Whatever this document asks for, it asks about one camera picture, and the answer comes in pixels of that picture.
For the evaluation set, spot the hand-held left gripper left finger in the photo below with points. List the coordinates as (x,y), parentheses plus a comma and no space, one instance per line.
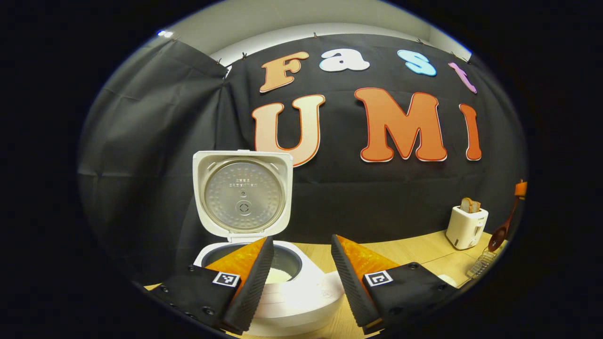
(256,282)

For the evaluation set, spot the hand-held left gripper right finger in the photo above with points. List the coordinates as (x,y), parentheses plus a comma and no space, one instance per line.
(348,282)

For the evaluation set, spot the ceiling light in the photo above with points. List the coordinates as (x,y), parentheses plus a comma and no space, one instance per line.
(165,34)

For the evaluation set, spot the white rice cooker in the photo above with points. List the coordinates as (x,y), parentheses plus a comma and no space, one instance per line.
(242,195)

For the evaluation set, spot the brown wooden spoon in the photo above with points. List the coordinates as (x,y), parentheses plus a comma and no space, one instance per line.
(498,238)

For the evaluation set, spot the white toaster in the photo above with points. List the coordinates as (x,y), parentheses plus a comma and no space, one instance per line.
(464,230)

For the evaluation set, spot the toast bread slice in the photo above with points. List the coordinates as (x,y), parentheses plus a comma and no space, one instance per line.
(476,206)
(466,205)

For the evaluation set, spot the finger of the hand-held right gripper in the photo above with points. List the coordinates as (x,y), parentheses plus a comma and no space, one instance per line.
(520,189)

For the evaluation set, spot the clear dish of white rice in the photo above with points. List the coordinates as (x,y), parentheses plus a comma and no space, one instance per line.
(448,280)

